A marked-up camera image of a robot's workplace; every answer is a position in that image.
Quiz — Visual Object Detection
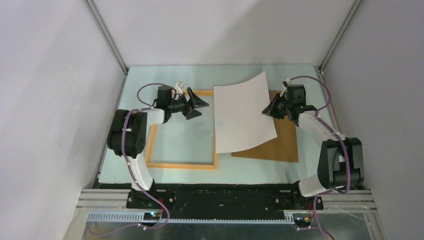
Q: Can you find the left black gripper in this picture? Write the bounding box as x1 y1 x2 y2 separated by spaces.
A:
168 87 209 120

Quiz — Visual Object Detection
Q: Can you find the landscape photo print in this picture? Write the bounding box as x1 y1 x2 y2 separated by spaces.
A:
213 71 277 154

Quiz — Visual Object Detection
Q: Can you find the orange wooden picture frame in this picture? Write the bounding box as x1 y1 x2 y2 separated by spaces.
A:
144 90 218 170

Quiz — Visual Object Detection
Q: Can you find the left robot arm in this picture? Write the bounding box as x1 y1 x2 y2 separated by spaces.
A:
106 82 209 208

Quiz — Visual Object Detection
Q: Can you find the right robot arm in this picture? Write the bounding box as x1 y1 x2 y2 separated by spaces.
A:
262 81 364 209

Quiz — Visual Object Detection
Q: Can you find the brown backing board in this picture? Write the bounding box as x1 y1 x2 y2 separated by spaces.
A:
228 94 299 163

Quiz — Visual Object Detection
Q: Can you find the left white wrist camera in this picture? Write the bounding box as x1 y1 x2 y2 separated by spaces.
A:
174 81 185 95

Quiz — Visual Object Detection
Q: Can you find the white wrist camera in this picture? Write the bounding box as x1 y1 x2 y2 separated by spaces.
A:
174 81 185 95
280 78 293 99

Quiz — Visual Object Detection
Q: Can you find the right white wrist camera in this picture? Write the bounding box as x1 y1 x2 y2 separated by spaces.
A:
280 78 293 99

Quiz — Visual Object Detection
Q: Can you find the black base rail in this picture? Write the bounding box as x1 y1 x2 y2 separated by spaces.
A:
86 182 331 222

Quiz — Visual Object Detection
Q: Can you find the aluminium frame front rail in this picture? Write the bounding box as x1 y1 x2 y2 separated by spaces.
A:
65 184 387 240

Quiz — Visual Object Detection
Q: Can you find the right aluminium corner post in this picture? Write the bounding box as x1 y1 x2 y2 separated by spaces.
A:
318 0 364 72

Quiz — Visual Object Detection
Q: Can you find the aluminium corner post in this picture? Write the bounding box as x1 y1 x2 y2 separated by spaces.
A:
318 0 364 72
83 0 129 75

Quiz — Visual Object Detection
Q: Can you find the left aluminium corner post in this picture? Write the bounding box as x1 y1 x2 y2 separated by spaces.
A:
83 0 129 75

